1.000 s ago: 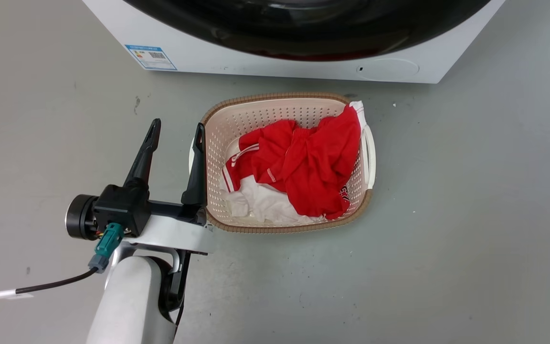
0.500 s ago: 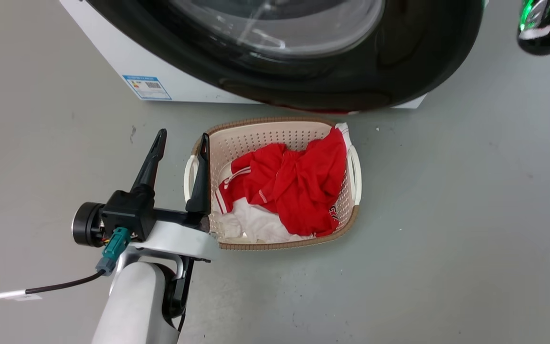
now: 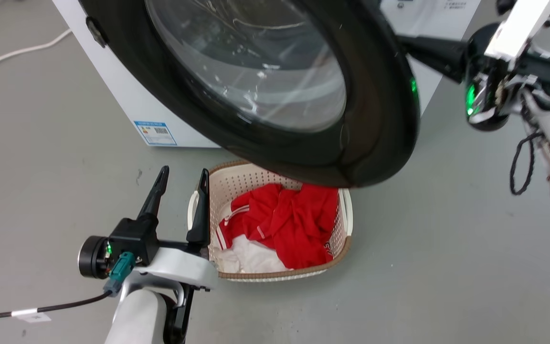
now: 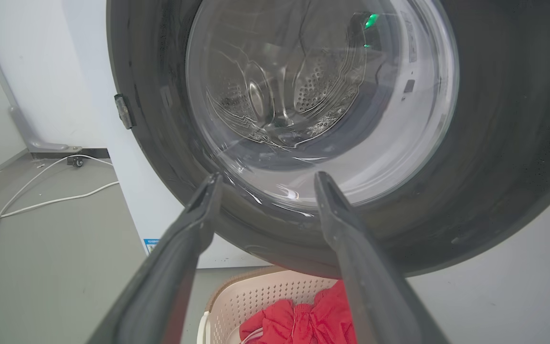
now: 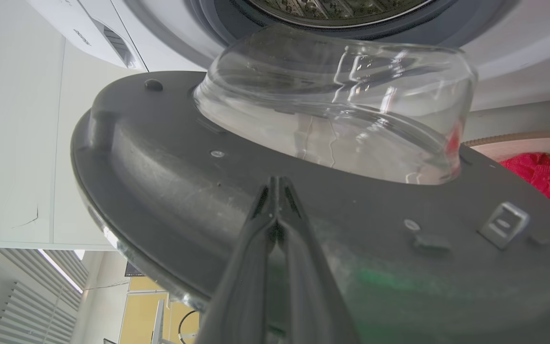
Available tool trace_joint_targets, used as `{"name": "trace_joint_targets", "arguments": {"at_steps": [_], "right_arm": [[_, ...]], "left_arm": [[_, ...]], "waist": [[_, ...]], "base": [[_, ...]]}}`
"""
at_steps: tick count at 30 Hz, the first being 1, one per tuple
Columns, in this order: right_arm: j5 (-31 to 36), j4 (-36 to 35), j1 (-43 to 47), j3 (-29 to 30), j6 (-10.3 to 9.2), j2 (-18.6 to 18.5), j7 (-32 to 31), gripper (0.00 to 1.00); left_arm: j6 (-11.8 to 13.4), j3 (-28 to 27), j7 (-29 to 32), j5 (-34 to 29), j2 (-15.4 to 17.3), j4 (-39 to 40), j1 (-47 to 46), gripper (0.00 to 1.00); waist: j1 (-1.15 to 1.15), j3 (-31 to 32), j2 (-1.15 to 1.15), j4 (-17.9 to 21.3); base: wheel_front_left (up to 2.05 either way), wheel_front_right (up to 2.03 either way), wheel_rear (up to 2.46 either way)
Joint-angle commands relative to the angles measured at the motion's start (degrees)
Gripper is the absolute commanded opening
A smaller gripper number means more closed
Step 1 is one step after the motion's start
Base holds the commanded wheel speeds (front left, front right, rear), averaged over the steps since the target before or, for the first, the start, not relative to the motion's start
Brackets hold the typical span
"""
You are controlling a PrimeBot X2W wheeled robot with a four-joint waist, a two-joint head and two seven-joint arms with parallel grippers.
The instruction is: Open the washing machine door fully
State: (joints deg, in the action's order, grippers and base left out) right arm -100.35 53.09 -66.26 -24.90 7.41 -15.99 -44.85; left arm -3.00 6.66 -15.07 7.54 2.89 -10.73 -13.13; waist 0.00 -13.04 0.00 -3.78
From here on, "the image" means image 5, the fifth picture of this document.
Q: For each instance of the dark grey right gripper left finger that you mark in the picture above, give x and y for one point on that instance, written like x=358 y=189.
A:
x=244 y=282

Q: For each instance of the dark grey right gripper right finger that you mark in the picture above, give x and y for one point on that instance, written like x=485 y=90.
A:
x=311 y=286

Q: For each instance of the grey washing machine door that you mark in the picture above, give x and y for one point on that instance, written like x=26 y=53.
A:
x=351 y=200

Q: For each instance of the white washing machine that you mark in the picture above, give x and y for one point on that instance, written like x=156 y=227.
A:
x=494 y=43

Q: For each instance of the yellow cabinet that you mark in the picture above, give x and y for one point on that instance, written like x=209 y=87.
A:
x=141 y=313

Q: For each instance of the beige laundry basket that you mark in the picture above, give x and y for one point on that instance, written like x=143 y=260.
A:
x=518 y=143

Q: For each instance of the red clothing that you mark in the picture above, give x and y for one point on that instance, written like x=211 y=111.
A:
x=549 y=184

